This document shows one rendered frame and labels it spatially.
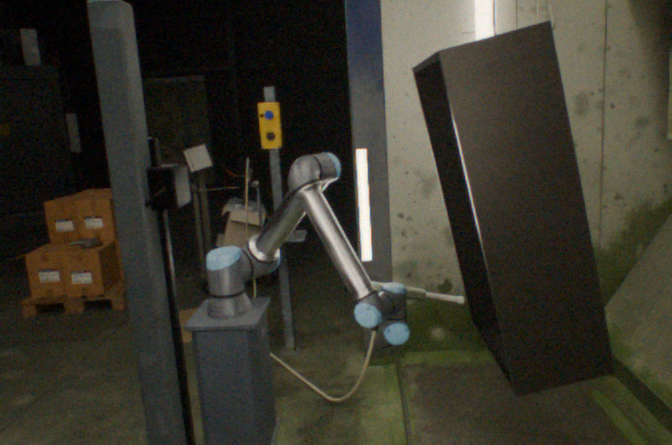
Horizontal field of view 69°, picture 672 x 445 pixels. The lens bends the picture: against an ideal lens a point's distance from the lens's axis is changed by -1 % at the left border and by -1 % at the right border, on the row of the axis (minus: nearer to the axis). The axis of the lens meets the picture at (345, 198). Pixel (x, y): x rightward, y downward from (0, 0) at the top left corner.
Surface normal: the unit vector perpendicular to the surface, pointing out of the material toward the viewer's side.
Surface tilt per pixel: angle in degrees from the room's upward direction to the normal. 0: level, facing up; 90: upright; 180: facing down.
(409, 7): 90
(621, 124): 90
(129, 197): 90
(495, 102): 90
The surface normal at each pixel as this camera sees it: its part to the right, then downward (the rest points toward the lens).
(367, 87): -0.03, 0.17
